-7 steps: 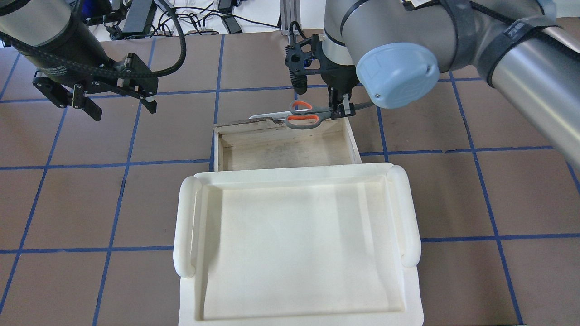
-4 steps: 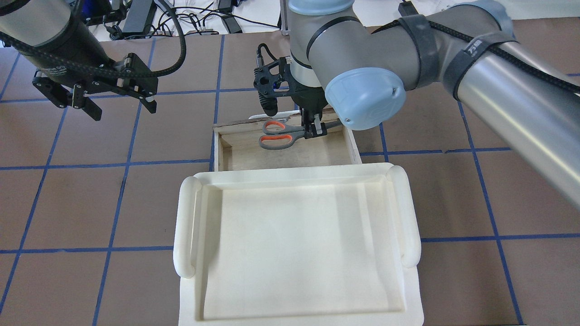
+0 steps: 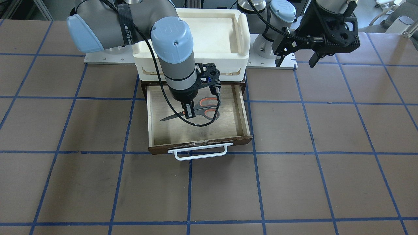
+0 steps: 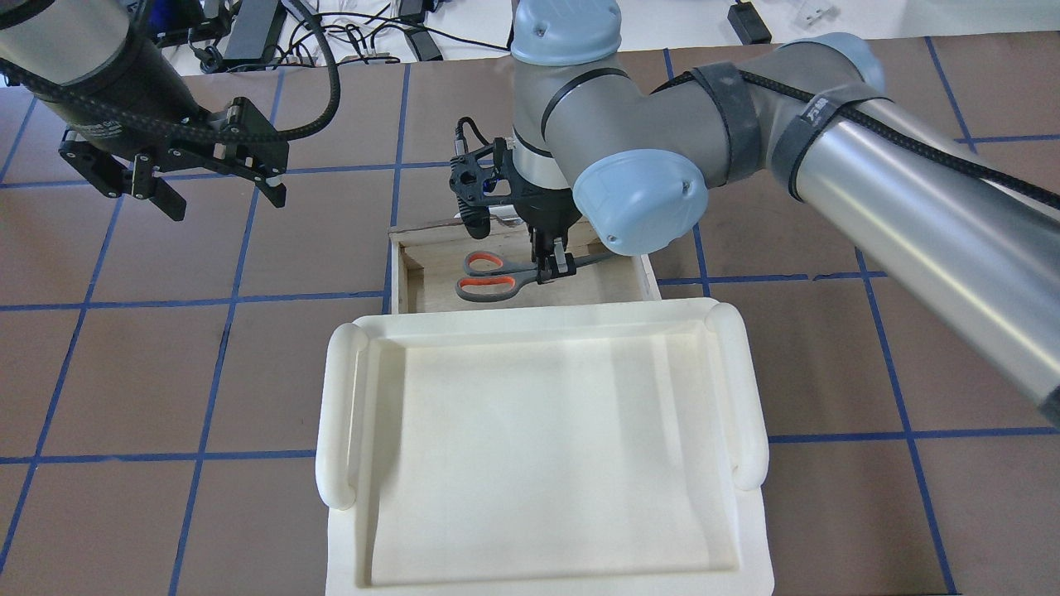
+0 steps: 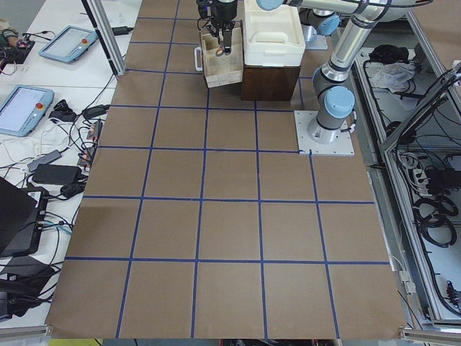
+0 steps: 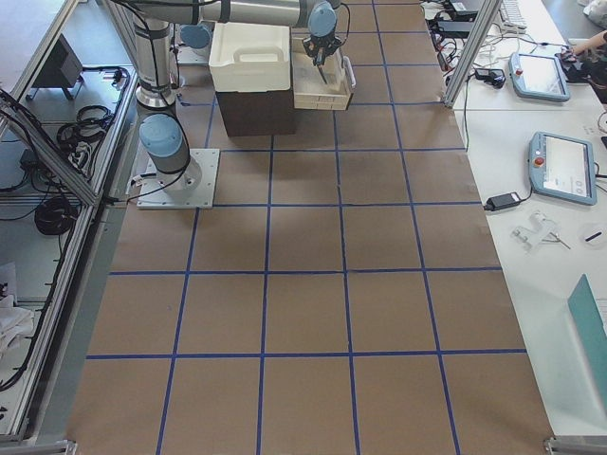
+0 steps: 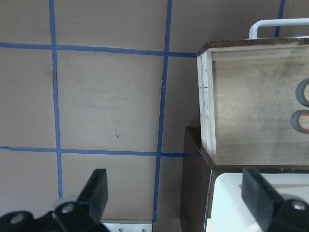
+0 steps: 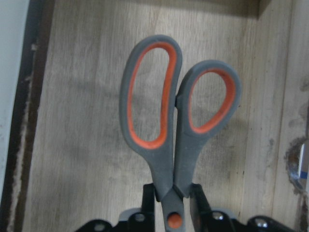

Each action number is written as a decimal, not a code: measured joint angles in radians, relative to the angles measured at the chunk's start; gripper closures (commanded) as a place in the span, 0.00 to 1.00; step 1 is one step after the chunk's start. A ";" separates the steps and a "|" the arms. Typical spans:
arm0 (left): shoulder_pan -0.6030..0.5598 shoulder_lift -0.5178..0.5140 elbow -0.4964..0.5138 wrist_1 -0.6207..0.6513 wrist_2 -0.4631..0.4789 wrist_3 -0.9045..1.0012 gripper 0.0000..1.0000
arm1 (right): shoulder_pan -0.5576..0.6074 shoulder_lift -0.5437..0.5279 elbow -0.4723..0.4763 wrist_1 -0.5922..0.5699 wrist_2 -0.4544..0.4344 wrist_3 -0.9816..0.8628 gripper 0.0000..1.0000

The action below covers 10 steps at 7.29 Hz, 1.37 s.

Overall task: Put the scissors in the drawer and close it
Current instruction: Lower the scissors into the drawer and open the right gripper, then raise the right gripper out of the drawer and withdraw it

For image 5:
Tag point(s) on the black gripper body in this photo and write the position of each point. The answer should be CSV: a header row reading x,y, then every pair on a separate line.
x,y
222,11

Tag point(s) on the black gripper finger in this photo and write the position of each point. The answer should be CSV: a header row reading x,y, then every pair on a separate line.
x,y
227,41
214,31

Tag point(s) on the light wooden drawer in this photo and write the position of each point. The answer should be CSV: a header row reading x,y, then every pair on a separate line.
x,y
219,70

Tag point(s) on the orange grey scissors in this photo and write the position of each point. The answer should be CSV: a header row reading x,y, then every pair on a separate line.
x,y
220,51

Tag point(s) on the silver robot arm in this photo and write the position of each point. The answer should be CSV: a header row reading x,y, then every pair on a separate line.
x,y
320,22
335,100

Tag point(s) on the white foam tray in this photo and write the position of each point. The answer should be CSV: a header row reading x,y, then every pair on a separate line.
x,y
272,38

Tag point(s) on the dark brown wooden cabinet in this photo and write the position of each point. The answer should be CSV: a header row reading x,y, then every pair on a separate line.
x,y
269,83

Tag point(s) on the upper blue teach pendant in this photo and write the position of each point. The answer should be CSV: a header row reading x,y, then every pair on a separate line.
x,y
69,45

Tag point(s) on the blue teach pendant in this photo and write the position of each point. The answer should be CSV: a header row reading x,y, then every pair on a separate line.
x,y
69,45
24,108

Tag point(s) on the white crumpled cloth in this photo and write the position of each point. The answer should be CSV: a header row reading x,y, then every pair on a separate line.
x,y
394,77

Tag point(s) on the lower blue teach pendant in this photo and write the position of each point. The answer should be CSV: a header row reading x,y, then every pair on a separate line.
x,y
24,108

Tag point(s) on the black power adapter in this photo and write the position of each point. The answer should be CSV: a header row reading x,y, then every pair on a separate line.
x,y
50,174

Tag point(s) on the black laptop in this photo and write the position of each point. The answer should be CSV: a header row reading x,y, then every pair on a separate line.
x,y
22,213

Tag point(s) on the aluminium frame post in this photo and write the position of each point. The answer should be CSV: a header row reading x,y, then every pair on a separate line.
x,y
98,18

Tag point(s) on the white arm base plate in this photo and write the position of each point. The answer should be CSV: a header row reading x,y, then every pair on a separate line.
x,y
315,140

